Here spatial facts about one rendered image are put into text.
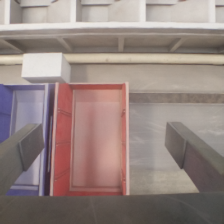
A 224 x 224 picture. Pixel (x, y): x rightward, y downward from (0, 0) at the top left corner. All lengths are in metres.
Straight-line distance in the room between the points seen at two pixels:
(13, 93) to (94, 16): 0.37
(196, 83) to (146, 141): 0.27
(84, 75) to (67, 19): 0.21
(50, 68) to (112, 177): 0.39
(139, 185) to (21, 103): 0.49
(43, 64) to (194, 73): 0.51
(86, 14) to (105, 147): 0.40
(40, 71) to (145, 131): 0.38
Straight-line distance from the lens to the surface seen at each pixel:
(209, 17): 0.51
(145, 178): 0.58
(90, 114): 0.56
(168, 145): 0.16
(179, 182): 0.61
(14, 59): 0.69
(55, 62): 0.54
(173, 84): 0.62
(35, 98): 0.63
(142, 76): 0.60
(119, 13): 0.50
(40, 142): 0.17
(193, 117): 0.62
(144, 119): 0.57
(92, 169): 0.57
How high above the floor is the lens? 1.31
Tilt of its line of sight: 82 degrees down
